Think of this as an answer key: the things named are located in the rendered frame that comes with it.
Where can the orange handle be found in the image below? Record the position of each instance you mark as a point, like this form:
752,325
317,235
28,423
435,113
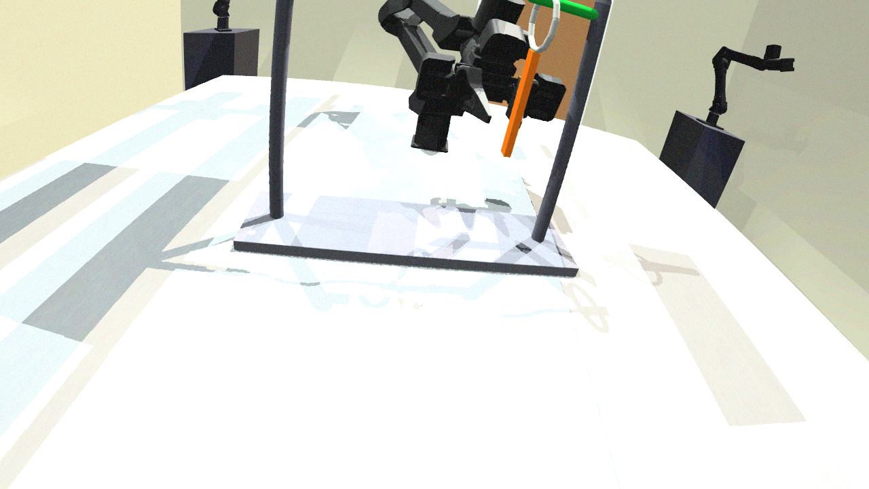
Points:
528,77

